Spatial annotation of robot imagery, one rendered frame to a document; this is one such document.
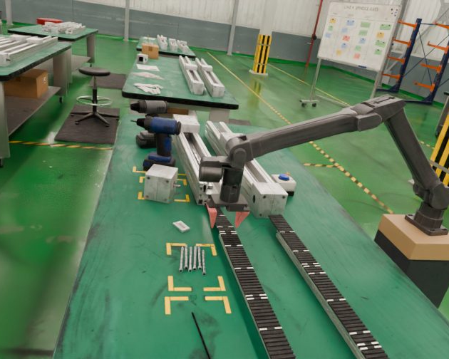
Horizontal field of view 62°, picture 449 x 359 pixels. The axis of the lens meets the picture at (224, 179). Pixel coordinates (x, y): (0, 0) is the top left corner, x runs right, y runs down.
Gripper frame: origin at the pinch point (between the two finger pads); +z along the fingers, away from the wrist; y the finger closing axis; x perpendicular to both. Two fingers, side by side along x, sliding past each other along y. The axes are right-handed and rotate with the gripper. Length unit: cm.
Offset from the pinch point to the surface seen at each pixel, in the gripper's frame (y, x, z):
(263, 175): -21.5, -26.8, -5.3
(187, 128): 0, -75, -7
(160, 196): 17.8, -20.1, 1.2
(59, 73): 107, -447, 42
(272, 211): -19.7, -9.1, 0.2
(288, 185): -32.9, -26.1, -1.8
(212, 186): -0.6, -22.1, -2.5
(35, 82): 122, -372, 40
